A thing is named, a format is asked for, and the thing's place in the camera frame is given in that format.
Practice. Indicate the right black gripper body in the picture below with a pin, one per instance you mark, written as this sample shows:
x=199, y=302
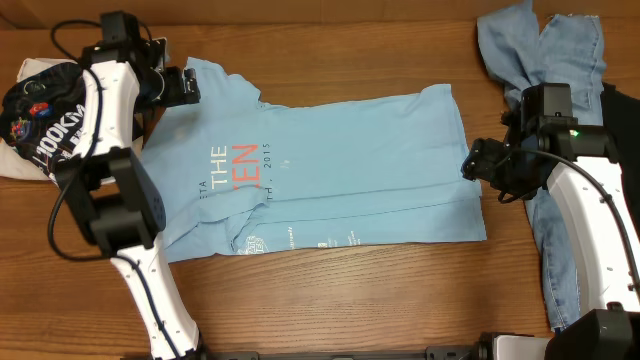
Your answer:
x=515, y=175

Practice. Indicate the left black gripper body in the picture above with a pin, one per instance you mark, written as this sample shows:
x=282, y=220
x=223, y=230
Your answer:
x=163, y=90

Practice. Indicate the light blue t-shirt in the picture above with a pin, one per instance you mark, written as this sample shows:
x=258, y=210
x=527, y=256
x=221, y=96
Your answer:
x=239, y=176

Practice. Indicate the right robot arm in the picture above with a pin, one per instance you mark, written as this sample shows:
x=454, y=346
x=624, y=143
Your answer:
x=585, y=181

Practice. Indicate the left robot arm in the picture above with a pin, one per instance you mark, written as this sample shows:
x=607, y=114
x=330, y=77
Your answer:
x=112, y=199

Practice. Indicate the black printed t-shirt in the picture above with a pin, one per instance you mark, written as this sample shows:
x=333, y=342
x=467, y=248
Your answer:
x=111, y=89

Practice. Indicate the black garment at right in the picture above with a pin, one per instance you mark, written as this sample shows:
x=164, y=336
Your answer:
x=620, y=114

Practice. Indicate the blue denim jeans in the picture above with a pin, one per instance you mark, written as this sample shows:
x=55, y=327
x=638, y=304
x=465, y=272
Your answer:
x=519, y=54

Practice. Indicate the beige folded garment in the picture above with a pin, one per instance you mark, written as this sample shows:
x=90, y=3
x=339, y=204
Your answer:
x=42, y=119

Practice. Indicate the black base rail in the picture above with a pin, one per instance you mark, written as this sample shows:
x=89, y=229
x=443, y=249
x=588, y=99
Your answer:
x=447, y=352

